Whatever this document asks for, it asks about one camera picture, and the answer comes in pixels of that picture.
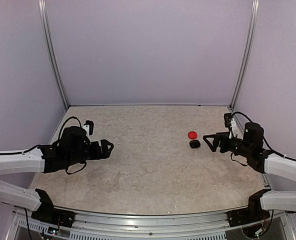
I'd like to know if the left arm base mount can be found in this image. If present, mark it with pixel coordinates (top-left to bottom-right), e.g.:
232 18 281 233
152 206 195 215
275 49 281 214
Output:
31 188 76 228

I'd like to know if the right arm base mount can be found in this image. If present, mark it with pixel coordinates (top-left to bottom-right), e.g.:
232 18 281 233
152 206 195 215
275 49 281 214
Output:
227 189 271 227

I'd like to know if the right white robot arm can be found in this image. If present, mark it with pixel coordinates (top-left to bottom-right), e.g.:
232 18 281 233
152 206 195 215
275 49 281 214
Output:
202 122 296 222

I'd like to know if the aluminium frame post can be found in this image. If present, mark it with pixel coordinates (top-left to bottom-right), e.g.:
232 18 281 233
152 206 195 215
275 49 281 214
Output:
37 0 70 111
229 0 260 110

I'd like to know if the front aluminium rail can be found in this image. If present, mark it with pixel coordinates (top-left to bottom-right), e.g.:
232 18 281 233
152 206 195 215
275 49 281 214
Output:
11 198 293 240

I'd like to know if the right aluminium frame post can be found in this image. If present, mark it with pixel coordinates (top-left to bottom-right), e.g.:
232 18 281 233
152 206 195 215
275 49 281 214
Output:
229 0 260 110

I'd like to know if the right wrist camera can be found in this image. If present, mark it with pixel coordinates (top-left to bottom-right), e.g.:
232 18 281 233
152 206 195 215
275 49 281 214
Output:
223 112 232 128

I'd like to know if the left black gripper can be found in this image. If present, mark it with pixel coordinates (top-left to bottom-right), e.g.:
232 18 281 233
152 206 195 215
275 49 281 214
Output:
67 138 113 167

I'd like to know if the red earbud charging case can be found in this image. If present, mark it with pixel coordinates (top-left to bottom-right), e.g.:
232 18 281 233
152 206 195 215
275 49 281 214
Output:
187 131 198 140

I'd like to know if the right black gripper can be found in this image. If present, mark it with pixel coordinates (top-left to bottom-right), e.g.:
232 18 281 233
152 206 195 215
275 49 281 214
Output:
203 131 253 158

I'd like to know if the left aluminium frame post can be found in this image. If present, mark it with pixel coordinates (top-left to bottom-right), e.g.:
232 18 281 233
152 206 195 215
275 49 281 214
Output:
37 0 70 111

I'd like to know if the small black case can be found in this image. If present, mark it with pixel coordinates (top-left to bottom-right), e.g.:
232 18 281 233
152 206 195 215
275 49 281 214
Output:
189 139 201 149

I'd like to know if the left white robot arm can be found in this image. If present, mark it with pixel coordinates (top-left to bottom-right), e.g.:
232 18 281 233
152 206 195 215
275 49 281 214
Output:
0 126 114 223

